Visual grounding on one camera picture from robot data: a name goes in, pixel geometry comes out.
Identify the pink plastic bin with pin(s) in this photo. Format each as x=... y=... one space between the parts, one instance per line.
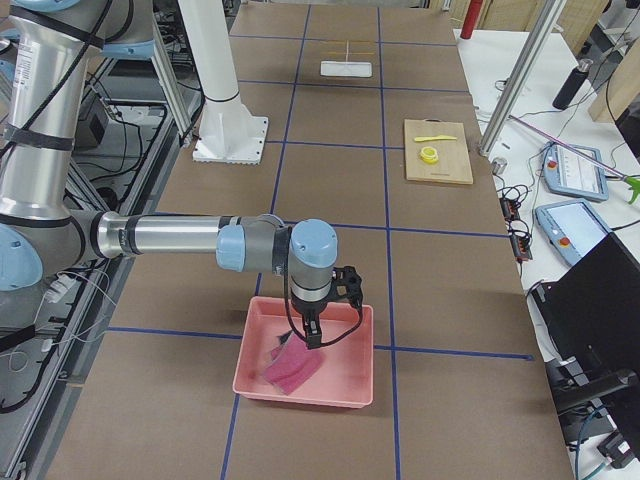
x=344 y=380

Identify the white camera post base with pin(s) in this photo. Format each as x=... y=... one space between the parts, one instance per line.
x=228 y=132

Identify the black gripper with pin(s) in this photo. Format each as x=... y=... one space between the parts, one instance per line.
x=308 y=314

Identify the pink microfiber cloth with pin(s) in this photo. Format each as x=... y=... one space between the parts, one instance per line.
x=292 y=365

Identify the black water bottle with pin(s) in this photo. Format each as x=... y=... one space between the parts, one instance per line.
x=572 y=84

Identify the small silver cylinder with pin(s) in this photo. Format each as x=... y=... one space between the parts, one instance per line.
x=498 y=165

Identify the blue teach pendant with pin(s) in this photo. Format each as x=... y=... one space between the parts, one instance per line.
x=572 y=227
x=569 y=174

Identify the white rectangular tray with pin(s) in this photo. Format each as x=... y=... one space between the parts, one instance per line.
x=346 y=69

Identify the yellow lemon slice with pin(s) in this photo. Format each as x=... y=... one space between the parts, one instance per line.
x=429 y=155

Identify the black monitor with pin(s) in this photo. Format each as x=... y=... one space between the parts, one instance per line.
x=592 y=316

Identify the red bottle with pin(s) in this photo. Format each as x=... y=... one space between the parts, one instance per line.
x=471 y=18

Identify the aluminium frame post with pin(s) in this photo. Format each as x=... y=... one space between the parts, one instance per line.
x=529 y=54

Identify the yellow plastic knife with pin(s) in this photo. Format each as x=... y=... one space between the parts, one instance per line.
x=435 y=138

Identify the bamboo cutting board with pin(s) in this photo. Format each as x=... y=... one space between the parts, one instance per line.
x=454 y=165

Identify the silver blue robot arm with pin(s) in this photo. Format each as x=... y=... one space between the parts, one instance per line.
x=41 y=236

